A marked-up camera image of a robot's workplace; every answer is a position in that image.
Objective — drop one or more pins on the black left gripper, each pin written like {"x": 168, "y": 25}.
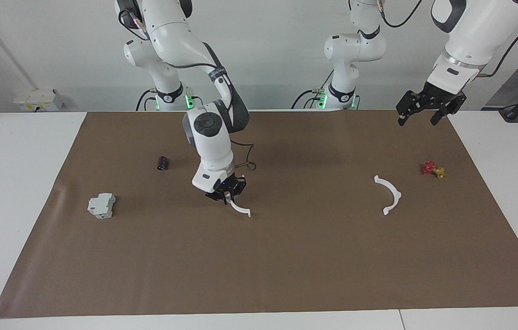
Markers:
{"x": 433, "y": 98}

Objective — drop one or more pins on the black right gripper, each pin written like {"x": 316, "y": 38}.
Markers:
{"x": 226, "y": 184}

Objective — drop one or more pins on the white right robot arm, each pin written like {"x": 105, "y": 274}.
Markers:
{"x": 213, "y": 146}

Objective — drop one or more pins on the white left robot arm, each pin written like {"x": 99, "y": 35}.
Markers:
{"x": 474, "y": 32}

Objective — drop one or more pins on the brass valve with red handwheel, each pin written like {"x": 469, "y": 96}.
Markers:
{"x": 429, "y": 167}

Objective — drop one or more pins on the black cylindrical capacitor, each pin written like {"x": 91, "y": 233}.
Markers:
{"x": 162, "y": 163}

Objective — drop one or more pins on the brown paper table mat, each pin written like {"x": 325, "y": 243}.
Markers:
{"x": 286, "y": 256}

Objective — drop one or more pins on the white circuit breaker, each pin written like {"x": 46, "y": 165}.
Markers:
{"x": 101, "y": 205}

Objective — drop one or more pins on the white wall power box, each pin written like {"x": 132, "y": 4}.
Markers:
{"x": 39, "y": 100}

